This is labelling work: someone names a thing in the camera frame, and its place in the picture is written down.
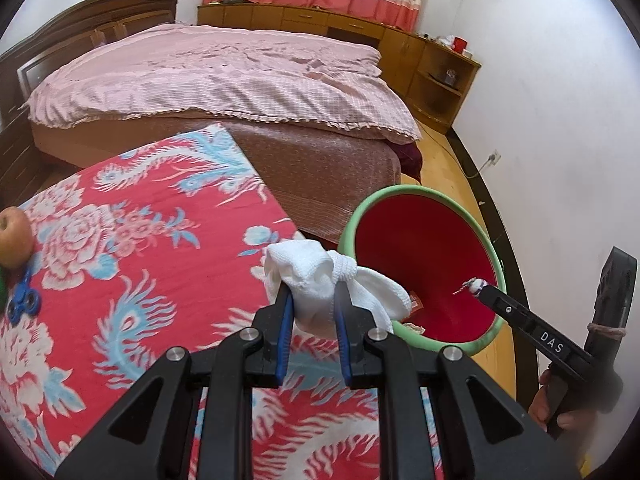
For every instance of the white knotted sock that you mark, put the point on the white knotted sock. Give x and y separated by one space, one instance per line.
315 280

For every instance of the white wall socket with plug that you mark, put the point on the white wall socket with plug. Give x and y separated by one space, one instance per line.
495 158

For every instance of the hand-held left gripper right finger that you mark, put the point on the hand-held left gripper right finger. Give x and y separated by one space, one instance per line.
345 345

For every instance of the green toy vegetable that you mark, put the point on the green toy vegetable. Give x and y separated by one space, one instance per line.
2 287

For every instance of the pink checked blanket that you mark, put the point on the pink checked blanket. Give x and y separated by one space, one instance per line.
220 80

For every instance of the dark wooden headboard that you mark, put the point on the dark wooden headboard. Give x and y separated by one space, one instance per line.
75 35

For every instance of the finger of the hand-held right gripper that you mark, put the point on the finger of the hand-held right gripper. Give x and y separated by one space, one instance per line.
507 310

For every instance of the glass jar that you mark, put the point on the glass jar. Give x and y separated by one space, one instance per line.
452 77

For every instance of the small red box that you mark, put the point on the small red box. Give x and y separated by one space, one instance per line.
459 44

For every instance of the wooden corner shelf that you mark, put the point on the wooden corner shelf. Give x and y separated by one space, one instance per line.
442 92

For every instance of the red bucket with green rim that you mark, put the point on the red bucket with green rim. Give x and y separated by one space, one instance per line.
440 255

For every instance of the apple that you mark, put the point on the apple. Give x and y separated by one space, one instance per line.
14 236

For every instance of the blue fidget spinner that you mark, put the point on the blue fidget spinner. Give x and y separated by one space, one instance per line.
23 301

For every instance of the dark wooden nightstand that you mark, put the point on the dark wooden nightstand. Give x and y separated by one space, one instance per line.
15 160

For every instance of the long wooden cabinet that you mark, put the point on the long wooden cabinet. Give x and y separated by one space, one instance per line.
310 23

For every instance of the white tissue pack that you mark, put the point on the white tissue pack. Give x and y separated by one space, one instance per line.
444 39

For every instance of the small white purple scrap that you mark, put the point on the small white purple scrap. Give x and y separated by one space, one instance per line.
474 286

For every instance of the person's right hand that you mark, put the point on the person's right hand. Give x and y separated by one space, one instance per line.
539 405

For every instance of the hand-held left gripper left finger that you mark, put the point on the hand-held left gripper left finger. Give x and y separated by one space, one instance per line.
285 345

